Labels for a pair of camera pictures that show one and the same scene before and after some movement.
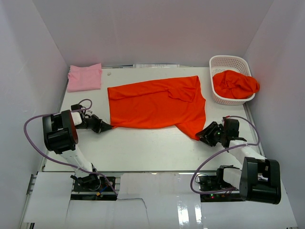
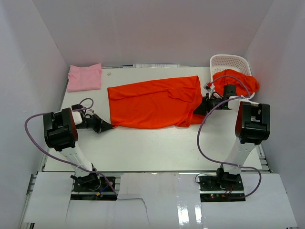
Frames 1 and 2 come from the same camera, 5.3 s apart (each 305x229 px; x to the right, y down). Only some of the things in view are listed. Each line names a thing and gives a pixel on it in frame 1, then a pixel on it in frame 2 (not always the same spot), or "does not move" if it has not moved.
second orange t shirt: [233, 84] does not move
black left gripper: [101, 126] does not move
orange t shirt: [175, 102] does not move
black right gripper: [206, 134] -> [205, 106]
